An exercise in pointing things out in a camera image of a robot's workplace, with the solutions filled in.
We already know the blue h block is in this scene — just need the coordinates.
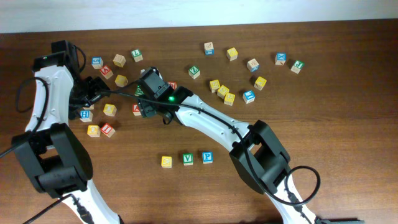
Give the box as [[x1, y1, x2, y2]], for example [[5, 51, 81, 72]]
[[82, 105, 94, 110], [80, 110, 93, 122]]

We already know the green R block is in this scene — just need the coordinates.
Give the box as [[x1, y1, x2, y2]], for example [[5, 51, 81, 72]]
[[134, 87, 144, 96]]

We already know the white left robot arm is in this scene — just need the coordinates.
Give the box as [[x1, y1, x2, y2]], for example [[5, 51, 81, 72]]
[[12, 40, 122, 223]]

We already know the green Z block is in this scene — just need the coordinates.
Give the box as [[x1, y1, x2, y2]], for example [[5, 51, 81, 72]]
[[188, 66, 200, 79]]

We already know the plain wooden block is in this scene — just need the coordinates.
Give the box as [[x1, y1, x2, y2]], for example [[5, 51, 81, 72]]
[[113, 54, 126, 68]]

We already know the yellow O block lower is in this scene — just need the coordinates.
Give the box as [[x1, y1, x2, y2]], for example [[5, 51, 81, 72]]
[[87, 125, 101, 138]]

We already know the yellow O block upper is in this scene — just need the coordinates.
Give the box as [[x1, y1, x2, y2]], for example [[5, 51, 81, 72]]
[[103, 104, 117, 116]]

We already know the yellow block top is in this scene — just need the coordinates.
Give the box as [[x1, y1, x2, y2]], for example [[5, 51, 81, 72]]
[[226, 47, 238, 61]]

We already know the yellow block right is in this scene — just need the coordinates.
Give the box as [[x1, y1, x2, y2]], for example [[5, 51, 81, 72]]
[[254, 77, 267, 90]]

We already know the yellow block cluster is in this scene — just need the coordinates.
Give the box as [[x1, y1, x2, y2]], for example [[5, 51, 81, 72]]
[[224, 93, 236, 106], [217, 85, 229, 99], [210, 80, 221, 93]]

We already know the green J block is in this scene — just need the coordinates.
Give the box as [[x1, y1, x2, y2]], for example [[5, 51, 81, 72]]
[[290, 60, 305, 74]]

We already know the yellow block cluster lower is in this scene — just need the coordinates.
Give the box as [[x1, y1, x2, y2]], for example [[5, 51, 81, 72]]
[[224, 93, 236, 106]]

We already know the red A block lower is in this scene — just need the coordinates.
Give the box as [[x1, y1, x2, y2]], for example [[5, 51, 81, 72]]
[[132, 104, 141, 116]]

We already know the green V block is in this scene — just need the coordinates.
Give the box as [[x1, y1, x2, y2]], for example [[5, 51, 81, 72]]
[[183, 153, 193, 166]]

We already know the blue S block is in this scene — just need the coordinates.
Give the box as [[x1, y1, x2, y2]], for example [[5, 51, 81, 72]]
[[91, 57, 104, 70]]

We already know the red A block upper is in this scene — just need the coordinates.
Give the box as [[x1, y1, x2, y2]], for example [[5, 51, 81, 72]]
[[99, 65, 114, 79]]

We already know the blue D wooden block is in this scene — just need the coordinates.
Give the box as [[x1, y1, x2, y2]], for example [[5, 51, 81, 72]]
[[247, 58, 259, 72]]

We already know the yellow C block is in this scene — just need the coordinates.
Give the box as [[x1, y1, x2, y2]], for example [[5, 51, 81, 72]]
[[161, 156, 173, 168]]

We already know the blue P block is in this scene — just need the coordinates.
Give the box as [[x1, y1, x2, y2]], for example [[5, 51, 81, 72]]
[[202, 152, 213, 164]]

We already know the red Q block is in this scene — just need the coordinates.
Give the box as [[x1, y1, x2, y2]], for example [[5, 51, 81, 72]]
[[169, 82, 177, 90]]

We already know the yellow block cluster middle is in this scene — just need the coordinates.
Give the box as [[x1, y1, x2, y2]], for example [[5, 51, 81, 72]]
[[217, 85, 229, 99]]

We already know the blue X block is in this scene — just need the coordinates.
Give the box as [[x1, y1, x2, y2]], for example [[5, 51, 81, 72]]
[[275, 52, 287, 65]]

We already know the yellow o block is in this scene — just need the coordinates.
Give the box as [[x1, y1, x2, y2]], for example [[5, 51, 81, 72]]
[[87, 125, 101, 138], [103, 104, 117, 116]]

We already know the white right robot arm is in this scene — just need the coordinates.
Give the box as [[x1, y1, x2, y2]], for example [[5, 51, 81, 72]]
[[137, 67, 321, 223]]

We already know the blue H block upper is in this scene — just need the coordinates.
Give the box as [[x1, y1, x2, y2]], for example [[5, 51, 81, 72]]
[[82, 105, 94, 110]]

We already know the green L block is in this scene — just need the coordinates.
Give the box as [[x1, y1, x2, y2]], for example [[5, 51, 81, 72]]
[[131, 49, 143, 62]]

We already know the red I block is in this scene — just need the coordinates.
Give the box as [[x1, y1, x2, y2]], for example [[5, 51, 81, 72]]
[[101, 123, 116, 138]]

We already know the red a block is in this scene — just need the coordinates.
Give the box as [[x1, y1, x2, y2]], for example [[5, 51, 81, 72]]
[[99, 65, 114, 79], [132, 104, 141, 116]]

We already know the yellow block cluster left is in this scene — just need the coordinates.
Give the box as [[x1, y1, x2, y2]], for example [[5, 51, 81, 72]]
[[210, 80, 221, 93]]

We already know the blue-sided wooden block top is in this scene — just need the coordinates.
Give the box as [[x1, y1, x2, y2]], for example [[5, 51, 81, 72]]
[[204, 42, 214, 55]]

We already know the blue I block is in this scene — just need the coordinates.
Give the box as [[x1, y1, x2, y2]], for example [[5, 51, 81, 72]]
[[243, 90, 256, 104]]

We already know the blue H block lower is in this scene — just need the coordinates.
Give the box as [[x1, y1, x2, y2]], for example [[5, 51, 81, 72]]
[[80, 110, 93, 122]]

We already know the yellow G block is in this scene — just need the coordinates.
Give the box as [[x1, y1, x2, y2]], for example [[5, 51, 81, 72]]
[[115, 75, 128, 87]]

